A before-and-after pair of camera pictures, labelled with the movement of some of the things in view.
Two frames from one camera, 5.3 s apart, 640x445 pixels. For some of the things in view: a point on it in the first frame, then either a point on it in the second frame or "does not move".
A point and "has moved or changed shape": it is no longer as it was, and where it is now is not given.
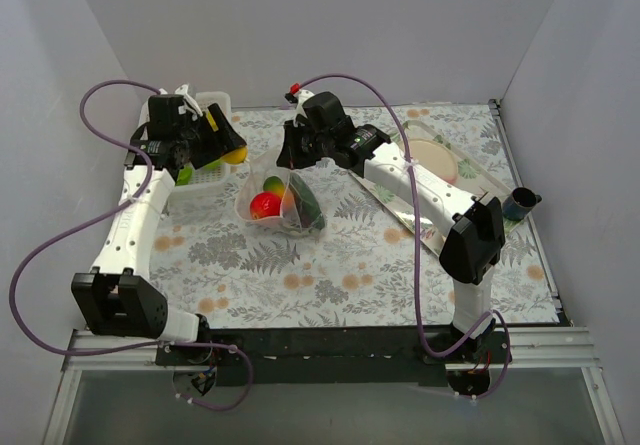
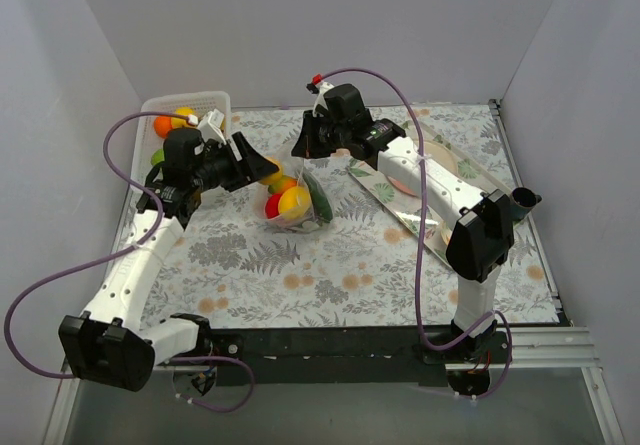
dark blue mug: [519, 203] does not move
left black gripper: [211, 135] to [240, 160]
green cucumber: [308, 207] to [321, 203]
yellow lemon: [236, 156] has moved or changed shape
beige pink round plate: [433, 158] does not move
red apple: [265, 205] has moved or changed shape
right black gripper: [293, 147] to [312, 133]
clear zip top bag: [280, 199] has moved or changed shape
